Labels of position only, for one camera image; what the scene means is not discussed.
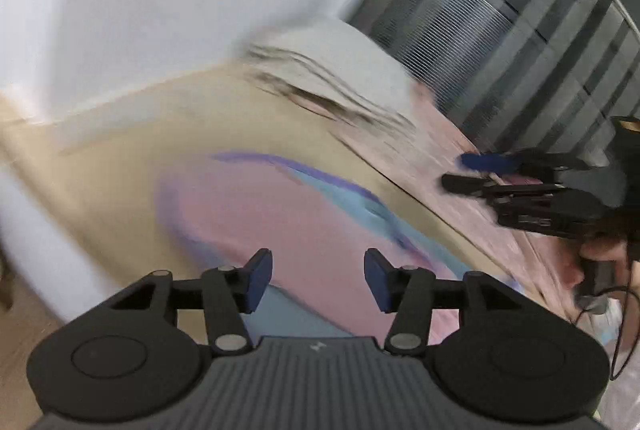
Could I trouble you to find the pink blue purple-trimmed garment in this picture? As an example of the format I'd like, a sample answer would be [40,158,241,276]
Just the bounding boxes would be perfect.
[155,153,469,340]

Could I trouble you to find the person's right hand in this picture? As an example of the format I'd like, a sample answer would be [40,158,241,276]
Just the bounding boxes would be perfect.
[555,235,639,293]

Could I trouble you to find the pink quilted satin jacket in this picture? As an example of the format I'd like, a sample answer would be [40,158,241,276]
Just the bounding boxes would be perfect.
[278,79,591,311]

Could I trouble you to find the metal window railing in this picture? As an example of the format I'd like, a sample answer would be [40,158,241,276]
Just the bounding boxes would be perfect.
[350,0,639,156]

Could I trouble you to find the cream knitted fringed blanket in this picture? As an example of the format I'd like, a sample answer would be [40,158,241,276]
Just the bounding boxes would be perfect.
[245,19,416,137]

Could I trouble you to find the black cable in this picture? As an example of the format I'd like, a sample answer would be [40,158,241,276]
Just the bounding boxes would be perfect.
[569,253,640,380]

